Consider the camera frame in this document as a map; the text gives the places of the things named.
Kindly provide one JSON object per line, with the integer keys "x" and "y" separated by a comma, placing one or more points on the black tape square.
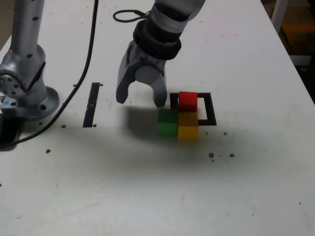
{"x": 209, "y": 105}

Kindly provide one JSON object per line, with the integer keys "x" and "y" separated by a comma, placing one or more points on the green cube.
{"x": 167, "y": 125}

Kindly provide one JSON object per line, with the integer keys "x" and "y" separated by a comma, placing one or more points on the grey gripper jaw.
{"x": 160, "y": 93}
{"x": 123, "y": 81}

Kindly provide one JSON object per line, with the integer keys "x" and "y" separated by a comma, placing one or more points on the white furniture frame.
{"x": 276, "y": 14}

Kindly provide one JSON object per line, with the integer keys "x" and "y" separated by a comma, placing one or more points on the black tape strip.
{"x": 92, "y": 98}

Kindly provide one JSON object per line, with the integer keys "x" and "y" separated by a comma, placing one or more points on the red cube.
{"x": 188, "y": 103}

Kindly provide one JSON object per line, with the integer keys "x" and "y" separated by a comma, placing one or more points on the white board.
{"x": 300, "y": 59}

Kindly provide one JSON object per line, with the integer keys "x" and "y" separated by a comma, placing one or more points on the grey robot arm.
{"x": 24, "y": 37}

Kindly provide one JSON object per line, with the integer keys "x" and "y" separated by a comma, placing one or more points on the black box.
{"x": 7, "y": 137}

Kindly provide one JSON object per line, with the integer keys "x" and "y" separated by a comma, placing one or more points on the white box blue sticker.
{"x": 7, "y": 102}

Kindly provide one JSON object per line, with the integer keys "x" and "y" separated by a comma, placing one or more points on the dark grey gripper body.
{"x": 150, "y": 60}

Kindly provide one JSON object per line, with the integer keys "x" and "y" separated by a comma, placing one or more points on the yellow cube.
{"x": 188, "y": 130}

